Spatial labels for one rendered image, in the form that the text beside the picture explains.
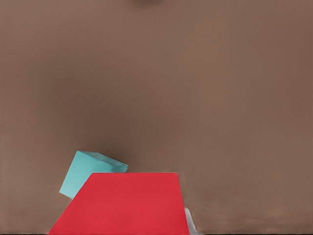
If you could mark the red wooden cube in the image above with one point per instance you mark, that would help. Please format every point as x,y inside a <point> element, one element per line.
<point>124,203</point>

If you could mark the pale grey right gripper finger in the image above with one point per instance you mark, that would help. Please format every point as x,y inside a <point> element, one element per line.
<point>190,221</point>

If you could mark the blue wooden cube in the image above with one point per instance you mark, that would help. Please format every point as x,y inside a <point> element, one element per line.
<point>82,171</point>

